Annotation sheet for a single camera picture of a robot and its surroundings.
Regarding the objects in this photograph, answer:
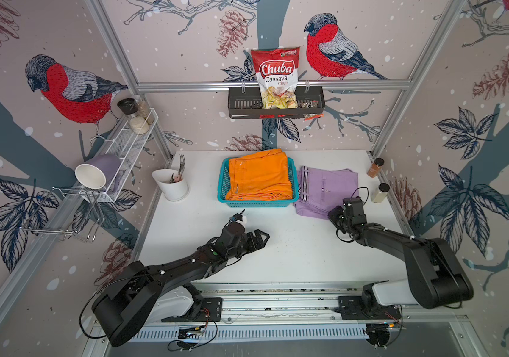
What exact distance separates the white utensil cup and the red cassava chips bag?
509 millimetres

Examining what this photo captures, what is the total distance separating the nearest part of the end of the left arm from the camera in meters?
0.66

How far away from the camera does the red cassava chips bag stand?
2.66ft
